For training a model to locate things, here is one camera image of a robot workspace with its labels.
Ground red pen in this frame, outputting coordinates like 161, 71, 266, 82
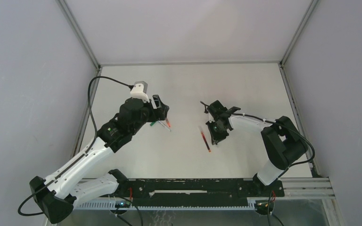
200, 131, 211, 153

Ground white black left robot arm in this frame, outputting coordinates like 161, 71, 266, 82
30, 95, 169, 224

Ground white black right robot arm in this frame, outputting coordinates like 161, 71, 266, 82
204, 100, 313, 196

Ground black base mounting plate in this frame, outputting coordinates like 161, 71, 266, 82
110, 178, 285, 206

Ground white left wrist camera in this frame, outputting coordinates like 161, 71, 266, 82
130, 81, 149, 103

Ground black left camera cable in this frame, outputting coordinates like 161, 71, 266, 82
17, 76, 135, 217

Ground black camera cable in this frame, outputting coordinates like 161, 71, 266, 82
199, 100, 316, 178
17, 76, 135, 217

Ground black right camera cable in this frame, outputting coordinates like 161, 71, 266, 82
199, 100, 316, 178

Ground aluminium frame rail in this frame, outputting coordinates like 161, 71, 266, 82
278, 61, 321, 178

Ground white slotted cable duct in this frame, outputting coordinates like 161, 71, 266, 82
75, 199, 257, 210

